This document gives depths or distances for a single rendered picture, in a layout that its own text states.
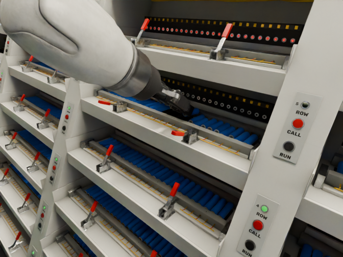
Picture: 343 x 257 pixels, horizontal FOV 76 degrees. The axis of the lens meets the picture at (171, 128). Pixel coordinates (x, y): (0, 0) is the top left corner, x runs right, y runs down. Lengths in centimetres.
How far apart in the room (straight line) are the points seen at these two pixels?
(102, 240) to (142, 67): 58
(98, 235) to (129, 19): 76
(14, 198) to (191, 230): 97
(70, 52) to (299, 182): 41
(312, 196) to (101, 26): 43
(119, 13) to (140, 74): 53
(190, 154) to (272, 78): 23
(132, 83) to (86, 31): 12
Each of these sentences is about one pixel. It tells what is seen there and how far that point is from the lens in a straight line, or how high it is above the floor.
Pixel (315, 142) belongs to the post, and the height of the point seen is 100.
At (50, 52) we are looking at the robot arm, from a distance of 31.
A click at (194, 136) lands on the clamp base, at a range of 53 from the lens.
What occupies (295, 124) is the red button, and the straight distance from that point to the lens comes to 44.
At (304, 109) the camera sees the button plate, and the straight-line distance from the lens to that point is 44.
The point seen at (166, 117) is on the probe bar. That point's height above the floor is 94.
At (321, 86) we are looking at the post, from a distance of 45.
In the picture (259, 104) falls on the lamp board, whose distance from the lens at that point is 62.
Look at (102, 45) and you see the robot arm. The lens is 32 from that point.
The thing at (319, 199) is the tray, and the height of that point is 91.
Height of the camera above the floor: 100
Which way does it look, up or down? 7 degrees down
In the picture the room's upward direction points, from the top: 17 degrees clockwise
